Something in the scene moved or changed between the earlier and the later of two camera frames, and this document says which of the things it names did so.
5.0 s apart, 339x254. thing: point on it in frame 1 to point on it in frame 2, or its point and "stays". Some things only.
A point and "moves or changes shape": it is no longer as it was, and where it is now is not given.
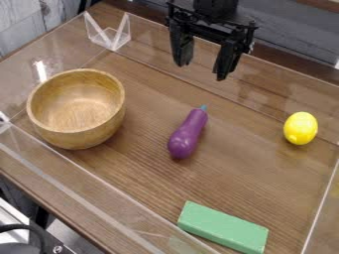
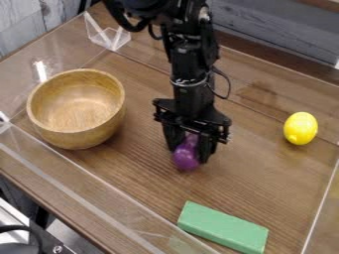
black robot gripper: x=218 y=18 to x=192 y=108
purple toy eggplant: x=184 y=140 moves or changes shape
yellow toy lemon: x=301 y=127 stays
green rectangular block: x=224 y=228 stays
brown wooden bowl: x=78 y=107 stays
